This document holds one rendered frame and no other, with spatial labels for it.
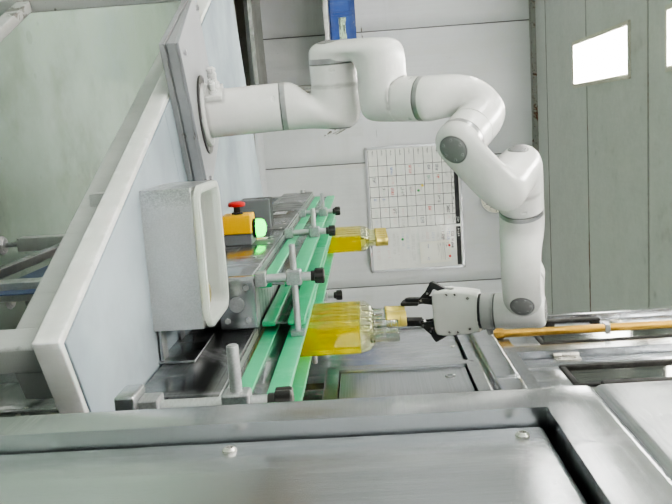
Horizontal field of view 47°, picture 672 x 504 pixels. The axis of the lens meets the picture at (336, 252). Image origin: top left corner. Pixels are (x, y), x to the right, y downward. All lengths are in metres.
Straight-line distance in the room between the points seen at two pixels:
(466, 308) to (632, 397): 1.12
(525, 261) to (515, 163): 0.20
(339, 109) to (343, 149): 5.81
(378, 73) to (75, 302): 0.76
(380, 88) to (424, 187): 5.91
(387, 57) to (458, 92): 0.15
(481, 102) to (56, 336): 0.86
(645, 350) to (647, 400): 1.45
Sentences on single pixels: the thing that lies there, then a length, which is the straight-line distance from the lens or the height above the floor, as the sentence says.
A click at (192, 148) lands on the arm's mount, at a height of 0.77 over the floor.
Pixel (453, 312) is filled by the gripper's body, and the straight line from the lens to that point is 1.65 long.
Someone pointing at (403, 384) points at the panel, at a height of 1.15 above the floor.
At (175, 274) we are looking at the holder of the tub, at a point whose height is 0.79.
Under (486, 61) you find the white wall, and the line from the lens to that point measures 7.44.
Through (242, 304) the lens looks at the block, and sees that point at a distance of 1.39.
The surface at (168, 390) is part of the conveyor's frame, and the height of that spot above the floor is 0.80.
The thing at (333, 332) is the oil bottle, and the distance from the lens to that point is 1.49.
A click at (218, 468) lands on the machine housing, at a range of 0.48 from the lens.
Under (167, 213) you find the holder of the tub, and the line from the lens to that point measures 1.20.
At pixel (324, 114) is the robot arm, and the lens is 1.53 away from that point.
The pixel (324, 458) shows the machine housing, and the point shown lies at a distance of 0.48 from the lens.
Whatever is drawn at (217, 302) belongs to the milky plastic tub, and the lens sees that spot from 1.35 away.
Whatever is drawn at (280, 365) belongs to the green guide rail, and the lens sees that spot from 1.24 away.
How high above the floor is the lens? 1.09
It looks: 2 degrees down
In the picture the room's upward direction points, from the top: 86 degrees clockwise
